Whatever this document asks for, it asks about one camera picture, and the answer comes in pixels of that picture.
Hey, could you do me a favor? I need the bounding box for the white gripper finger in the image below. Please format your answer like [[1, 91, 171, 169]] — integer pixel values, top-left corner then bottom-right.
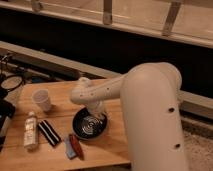
[[87, 111, 96, 120], [98, 113, 105, 120]]

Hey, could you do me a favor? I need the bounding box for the round black framed mirror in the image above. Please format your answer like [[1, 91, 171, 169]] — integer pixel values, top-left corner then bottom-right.
[[0, 75, 24, 92]]

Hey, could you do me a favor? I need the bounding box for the clear plastic bottle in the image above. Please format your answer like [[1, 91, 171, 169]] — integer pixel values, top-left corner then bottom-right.
[[24, 111, 38, 150]]

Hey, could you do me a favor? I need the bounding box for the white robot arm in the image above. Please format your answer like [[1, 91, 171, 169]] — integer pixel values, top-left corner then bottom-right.
[[70, 62, 189, 171]]

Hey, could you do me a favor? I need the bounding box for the wooden board tabletop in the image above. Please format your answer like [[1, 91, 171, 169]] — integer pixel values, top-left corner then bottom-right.
[[0, 81, 129, 171]]

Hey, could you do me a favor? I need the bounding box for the white plastic cup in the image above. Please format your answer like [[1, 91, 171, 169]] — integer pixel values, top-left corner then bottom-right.
[[31, 89, 52, 112]]

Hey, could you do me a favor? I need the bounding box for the black device at left edge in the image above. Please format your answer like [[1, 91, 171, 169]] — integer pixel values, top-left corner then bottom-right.
[[0, 99, 15, 151]]

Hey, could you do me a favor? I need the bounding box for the blue rectangular block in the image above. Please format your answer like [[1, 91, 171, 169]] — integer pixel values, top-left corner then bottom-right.
[[64, 136, 76, 159]]

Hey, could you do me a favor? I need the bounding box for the metal window bracket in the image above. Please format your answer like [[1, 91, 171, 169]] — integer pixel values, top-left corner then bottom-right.
[[162, 0, 182, 36], [102, 0, 112, 25], [31, 0, 42, 12]]

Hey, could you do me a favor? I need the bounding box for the red brown oblong object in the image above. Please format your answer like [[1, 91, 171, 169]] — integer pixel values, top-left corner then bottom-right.
[[69, 134, 84, 160]]

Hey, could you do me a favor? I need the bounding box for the metal window bracket centre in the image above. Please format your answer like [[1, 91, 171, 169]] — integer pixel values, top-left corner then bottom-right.
[[102, 0, 112, 25]]

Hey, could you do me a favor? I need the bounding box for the metal window bracket right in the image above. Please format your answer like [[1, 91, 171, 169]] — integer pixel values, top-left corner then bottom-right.
[[162, 0, 182, 36]]

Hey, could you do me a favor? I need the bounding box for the metal window bracket left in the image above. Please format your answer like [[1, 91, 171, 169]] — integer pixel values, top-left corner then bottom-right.
[[31, 0, 42, 12]]

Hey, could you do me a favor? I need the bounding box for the dark ceramic bowl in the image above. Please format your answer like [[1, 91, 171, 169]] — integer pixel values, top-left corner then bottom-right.
[[72, 107, 107, 140]]

